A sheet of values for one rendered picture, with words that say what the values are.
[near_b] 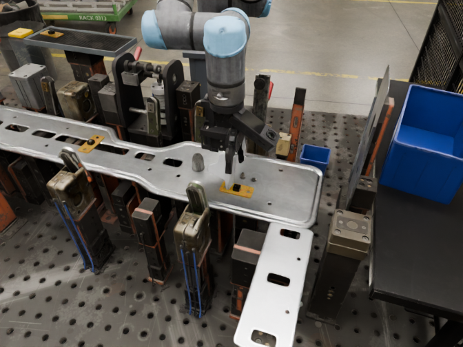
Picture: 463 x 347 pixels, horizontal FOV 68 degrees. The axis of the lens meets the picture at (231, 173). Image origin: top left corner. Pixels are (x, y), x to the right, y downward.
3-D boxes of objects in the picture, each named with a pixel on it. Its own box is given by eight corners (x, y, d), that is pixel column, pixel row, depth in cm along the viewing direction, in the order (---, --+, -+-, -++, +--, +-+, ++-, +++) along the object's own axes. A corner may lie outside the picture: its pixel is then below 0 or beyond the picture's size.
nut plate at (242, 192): (218, 191, 87) (218, 187, 86) (223, 181, 89) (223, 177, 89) (250, 198, 85) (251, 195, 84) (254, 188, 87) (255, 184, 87)
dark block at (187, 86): (187, 190, 129) (175, 89, 101) (194, 178, 134) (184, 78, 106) (199, 193, 128) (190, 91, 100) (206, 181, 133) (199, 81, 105)
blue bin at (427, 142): (376, 184, 84) (393, 140, 76) (395, 122, 104) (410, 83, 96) (450, 206, 79) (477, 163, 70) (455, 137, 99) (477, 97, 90)
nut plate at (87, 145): (88, 153, 98) (87, 150, 97) (76, 151, 99) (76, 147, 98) (105, 137, 104) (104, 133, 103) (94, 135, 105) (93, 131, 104)
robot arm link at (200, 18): (200, 3, 73) (189, 20, 65) (252, 5, 72) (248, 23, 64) (202, 40, 79) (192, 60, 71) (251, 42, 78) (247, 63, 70)
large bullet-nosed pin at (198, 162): (191, 174, 94) (189, 155, 89) (196, 167, 96) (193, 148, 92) (202, 177, 93) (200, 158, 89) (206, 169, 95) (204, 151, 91)
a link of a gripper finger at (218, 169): (209, 184, 82) (212, 147, 79) (233, 190, 80) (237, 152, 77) (204, 188, 79) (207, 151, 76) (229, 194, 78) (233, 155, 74)
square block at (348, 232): (304, 317, 93) (330, 234, 69) (309, 291, 99) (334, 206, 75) (335, 326, 91) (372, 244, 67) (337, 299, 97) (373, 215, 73)
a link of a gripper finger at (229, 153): (228, 169, 79) (232, 132, 76) (235, 170, 79) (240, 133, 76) (221, 175, 75) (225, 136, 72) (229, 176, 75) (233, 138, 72)
